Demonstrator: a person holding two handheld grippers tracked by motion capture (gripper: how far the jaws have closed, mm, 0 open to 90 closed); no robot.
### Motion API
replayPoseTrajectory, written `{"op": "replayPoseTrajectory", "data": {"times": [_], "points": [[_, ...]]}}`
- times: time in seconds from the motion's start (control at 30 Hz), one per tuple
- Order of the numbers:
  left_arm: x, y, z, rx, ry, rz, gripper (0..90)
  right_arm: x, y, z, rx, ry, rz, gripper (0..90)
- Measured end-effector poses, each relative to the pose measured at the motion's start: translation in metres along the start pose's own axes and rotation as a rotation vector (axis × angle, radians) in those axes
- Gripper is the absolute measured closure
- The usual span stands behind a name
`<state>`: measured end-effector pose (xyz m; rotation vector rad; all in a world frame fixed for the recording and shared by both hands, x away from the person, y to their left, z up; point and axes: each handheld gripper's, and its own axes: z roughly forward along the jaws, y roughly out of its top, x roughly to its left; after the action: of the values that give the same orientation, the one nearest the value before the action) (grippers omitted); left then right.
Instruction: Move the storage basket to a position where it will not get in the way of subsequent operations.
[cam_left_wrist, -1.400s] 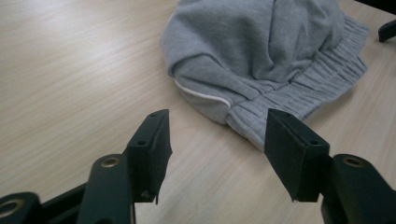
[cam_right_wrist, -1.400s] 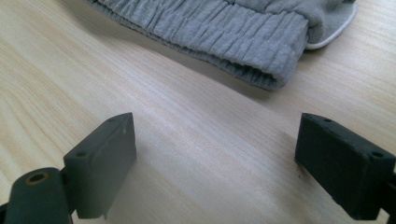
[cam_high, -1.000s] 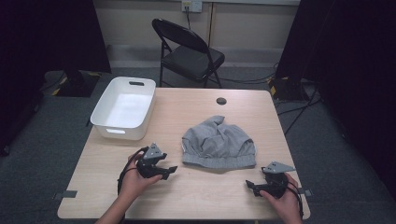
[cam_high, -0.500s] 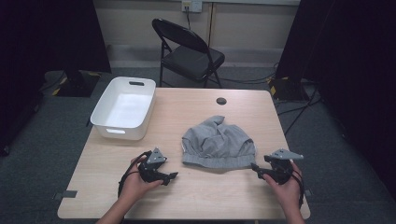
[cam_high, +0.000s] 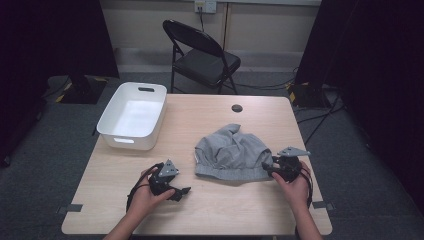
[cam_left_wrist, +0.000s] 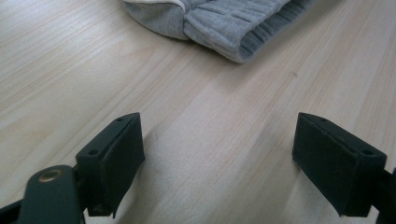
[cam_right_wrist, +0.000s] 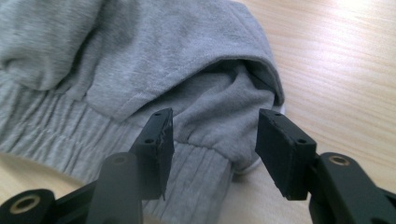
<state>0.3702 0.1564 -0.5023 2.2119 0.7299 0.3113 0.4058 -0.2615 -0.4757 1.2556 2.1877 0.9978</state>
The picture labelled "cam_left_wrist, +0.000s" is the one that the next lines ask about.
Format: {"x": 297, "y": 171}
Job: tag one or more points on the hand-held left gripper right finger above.
{"x": 336, "y": 168}

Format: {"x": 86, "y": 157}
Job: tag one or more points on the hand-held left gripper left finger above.
{"x": 115, "y": 161}

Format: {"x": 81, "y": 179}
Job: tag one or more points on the grey shorts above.
{"x": 224, "y": 25}

